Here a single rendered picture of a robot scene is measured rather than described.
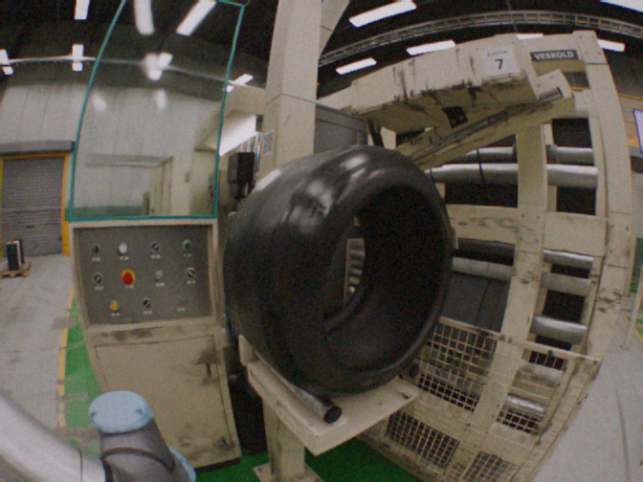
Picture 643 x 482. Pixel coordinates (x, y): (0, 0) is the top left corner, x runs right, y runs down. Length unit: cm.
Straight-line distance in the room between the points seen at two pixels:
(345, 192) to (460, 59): 51
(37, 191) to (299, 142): 946
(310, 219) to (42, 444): 42
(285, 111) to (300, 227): 51
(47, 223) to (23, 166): 210
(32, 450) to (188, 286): 90
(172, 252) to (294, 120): 60
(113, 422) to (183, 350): 76
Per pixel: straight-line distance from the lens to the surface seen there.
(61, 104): 1040
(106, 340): 106
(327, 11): 150
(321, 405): 60
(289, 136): 83
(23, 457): 26
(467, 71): 76
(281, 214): 41
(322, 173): 44
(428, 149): 90
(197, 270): 103
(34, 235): 995
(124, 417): 35
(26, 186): 1009
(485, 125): 83
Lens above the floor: 131
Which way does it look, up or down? 6 degrees down
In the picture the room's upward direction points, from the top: 2 degrees clockwise
